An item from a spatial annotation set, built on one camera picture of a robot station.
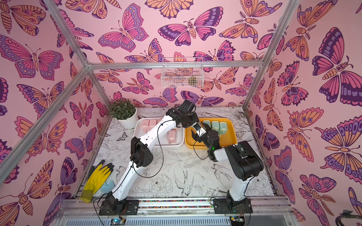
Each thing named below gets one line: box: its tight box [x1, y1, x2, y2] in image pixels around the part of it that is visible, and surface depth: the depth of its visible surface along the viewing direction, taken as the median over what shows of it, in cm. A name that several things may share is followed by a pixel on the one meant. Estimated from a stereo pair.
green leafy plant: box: [108, 98, 137, 121], surface depth 97 cm
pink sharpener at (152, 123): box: [149, 119, 158, 131], surface depth 105 cm
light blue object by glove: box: [100, 180, 115, 194], surface depth 82 cm
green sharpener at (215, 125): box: [211, 120, 220, 133], surface depth 102 cm
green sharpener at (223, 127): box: [218, 121, 228, 135], surface depth 100 cm
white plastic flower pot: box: [114, 107, 139, 130], surface depth 100 cm
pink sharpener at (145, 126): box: [141, 119, 150, 134], surface depth 102 cm
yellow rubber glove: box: [79, 159, 115, 203], surface depth 83 cm
